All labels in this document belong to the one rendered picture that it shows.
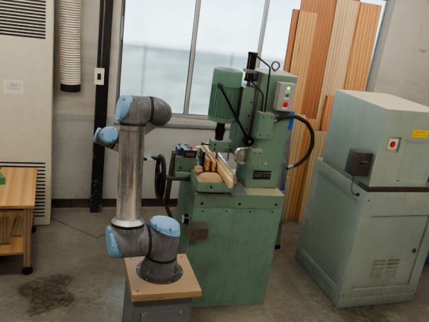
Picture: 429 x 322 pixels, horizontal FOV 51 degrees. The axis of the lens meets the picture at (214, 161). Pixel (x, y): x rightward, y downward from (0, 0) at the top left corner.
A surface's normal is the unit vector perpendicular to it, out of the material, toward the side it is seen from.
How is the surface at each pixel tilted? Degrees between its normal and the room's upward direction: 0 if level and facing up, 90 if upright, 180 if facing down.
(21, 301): 0
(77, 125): 90
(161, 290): 1
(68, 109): 90
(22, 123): 90
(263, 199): 90
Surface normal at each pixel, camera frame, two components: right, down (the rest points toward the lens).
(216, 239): 0.25, 0.34
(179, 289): 0.14, -0.93
